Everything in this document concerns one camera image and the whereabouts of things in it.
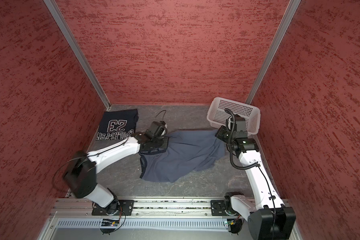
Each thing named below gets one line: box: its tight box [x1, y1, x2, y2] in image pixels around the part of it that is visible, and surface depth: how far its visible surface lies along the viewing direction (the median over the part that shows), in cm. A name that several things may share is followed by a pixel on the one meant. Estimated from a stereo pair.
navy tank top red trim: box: [95, 108, 139, 141], surface depth 108 cm
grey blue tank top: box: [139, 129, 226, 183], surface depth 89 cm
